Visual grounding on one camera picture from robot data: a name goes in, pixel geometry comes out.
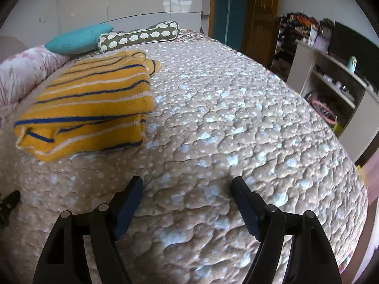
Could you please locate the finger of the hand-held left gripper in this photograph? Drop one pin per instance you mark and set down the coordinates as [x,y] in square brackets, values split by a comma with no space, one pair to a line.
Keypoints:
[10,198]

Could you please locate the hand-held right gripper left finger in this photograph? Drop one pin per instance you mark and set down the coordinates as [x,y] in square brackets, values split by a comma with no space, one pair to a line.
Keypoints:
[133,201]

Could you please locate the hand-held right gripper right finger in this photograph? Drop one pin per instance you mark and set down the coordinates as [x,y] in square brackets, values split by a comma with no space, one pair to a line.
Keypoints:
[246,204]

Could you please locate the yellow striped sweater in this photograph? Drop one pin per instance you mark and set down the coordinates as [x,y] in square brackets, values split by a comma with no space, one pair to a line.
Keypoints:
[94,100]

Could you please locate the beige dotted bedspread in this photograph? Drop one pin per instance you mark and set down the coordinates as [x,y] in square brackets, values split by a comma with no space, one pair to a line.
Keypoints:
[222,124]

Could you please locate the pink hoop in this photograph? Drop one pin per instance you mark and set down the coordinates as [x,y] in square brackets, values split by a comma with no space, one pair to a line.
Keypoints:
[322,109]

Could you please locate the pink floral quilt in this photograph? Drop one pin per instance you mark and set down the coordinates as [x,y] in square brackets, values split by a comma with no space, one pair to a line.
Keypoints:
[23,71]

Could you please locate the white shelf unit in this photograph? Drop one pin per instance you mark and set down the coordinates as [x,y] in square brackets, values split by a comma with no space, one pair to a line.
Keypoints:
[302,62]

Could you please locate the green patterned bolster pillow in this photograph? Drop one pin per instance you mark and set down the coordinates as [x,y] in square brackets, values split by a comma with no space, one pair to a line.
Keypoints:
[136,37]

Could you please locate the dark cluttered shelf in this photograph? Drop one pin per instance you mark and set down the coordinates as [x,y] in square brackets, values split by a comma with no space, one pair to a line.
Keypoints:
[285,44]

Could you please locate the teal pillow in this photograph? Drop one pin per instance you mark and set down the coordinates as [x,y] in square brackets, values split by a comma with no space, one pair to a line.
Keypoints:
[77,40]

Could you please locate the geometric patterned blanket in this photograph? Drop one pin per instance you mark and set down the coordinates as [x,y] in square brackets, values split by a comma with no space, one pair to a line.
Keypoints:
[192,36]

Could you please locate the mint green bottle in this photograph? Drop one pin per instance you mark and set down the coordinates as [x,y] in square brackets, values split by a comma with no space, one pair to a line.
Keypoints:
[351,63]

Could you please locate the wooden door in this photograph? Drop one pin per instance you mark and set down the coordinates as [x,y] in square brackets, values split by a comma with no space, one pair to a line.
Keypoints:
[263,20]

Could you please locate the black television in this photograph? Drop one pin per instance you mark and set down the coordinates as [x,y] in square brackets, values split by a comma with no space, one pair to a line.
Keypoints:
[352,44]

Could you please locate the teal door panel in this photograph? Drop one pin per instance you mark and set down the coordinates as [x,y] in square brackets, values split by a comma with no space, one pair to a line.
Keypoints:
[228,11]

